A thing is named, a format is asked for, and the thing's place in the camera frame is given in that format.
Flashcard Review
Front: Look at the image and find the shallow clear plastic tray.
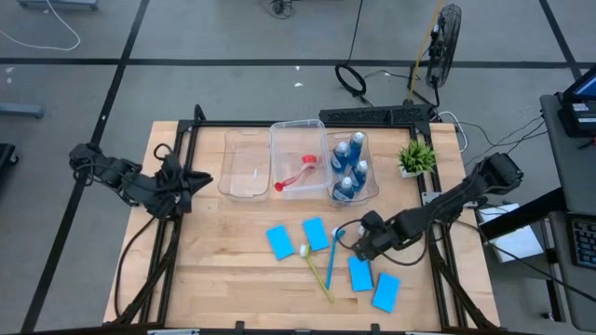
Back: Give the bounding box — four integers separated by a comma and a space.
217, 128, 273, 203
325, 129, 380, 208

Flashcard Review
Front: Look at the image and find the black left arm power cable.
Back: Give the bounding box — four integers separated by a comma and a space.
113, 216, 157, 320

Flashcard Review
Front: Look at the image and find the black floor fan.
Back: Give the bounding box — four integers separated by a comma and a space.
425, 3, 463, 90

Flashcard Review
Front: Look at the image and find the yellow-green dish brush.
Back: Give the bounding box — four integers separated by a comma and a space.
298, 243, 336, 304

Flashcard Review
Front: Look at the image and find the black aluminium rig frame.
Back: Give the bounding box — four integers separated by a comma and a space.
110, 104, 503, 335

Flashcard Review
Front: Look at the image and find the black perforated metal box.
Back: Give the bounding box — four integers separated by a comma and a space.
318, 103, 438, 126

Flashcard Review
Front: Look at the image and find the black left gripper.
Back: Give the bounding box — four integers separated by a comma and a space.
156, 153, 215, 221

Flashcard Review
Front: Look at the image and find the yellow hanging cable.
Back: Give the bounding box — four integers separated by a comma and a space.
408, 0, 444, 102

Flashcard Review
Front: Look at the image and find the black cable bundle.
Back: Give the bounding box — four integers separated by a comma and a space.
265, 0, 295, 20

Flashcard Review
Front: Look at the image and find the black chair base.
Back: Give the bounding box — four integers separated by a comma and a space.
0, 142, 20, 181

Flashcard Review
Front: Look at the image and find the small potted green plant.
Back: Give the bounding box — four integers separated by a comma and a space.
397, 139, 439, 180

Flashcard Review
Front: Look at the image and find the black hanging cable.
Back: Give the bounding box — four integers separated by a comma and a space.
346, 0, 366, 64

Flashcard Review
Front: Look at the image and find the blue dish brush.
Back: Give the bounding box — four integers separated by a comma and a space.
324, 226, 348, 291

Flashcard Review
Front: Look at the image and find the black desk support bar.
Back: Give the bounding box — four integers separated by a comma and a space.
478, 187, 567, 242

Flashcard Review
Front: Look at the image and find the blue sponge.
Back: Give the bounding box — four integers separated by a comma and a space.
302, 216, 332, 253
265, 224, 296, 261
371, 273, 402, 314
347, 257, 375, 293

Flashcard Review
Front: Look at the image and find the black keyboard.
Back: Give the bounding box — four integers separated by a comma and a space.
568, 217, 596, 272

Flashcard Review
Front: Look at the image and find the white floor cable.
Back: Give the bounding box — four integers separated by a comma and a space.
0, 0, 82, 52

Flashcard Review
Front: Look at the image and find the red dish brush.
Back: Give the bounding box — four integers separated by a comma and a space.
273, 154, 319, 194

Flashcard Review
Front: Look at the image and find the blue dish soap bottle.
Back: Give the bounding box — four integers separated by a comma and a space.
330, 141, 352, 177
347, 131, 367, 165
349, 159, 371, 192
332, 176, 357, 204

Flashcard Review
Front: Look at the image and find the coiled black cable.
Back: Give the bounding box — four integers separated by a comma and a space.
333, 62, 374, 107

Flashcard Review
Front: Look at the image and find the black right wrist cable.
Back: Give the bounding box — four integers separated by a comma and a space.
333, 217, 429, 268

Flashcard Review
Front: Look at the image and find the black laptop computer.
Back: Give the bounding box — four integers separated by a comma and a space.
556, 64, 596, 140

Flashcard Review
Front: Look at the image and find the grey desk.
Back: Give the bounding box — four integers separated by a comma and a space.
538, 91, 596, 332

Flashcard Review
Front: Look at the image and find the grey metal bar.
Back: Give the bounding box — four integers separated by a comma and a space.
0, 101, 47, 121

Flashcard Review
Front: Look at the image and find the deep clear plastic bin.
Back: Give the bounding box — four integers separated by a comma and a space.
268, 118, 334, 201

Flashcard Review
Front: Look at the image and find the short white cable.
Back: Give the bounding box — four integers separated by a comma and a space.
437, 110, 468, 154

